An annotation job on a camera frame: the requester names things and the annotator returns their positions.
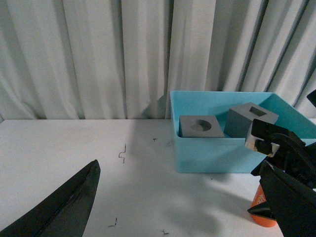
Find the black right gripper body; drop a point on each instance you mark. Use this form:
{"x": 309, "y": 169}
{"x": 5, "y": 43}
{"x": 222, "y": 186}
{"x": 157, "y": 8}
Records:
{"x": 285, "y": 150}

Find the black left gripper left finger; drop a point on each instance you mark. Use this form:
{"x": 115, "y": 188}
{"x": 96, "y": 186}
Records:
{"x": 65, "y": 212}

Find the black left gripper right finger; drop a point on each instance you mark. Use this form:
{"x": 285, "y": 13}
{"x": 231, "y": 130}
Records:
{"x": 291, "y": 203}

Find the orange cylinder part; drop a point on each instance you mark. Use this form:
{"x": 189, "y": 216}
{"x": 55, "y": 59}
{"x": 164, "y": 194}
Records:
{"x": 259, "y": 212}

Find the gray block square hole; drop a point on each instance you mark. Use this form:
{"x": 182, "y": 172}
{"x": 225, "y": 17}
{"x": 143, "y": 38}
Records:
{"x": 240, "y": 118}

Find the gray block round hole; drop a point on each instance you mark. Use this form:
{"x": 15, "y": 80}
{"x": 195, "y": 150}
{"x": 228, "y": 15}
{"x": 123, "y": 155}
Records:
{"x": 199, "y": 127}

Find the blue plastic box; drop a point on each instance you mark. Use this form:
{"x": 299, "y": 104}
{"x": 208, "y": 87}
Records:
{"x": 228, "y": 155}

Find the white-gray curtain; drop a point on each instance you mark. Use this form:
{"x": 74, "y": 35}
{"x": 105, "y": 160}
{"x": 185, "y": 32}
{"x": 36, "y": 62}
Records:
{"x": 120, "y": 59}

